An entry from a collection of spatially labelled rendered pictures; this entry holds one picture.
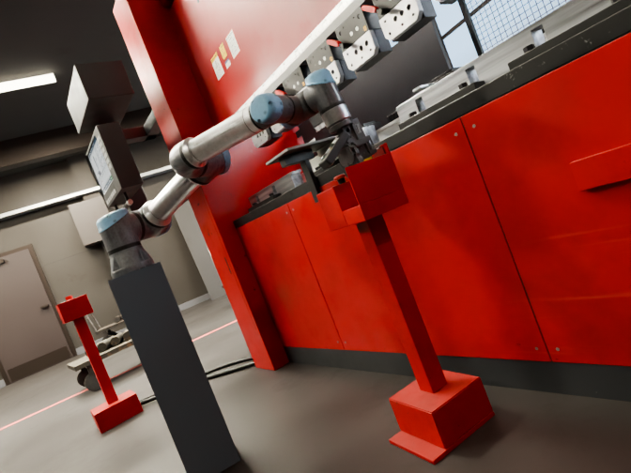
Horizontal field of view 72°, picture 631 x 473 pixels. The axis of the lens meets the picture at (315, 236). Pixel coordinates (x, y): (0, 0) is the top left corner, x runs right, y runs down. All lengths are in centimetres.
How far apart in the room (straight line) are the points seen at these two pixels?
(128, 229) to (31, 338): 762
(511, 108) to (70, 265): 857
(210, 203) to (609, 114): 193
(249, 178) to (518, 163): 174
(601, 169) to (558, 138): 12
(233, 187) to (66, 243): 687
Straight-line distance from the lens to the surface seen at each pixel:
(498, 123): 124
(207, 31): 254
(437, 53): 211
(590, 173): 115
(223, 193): 254
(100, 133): 262
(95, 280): 913
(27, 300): 922
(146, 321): 164
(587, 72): 115
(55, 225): 929
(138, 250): 169
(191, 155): 136
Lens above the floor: 71
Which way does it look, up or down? 2 degrees down
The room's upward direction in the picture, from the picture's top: 21 degrees counter-clockwise
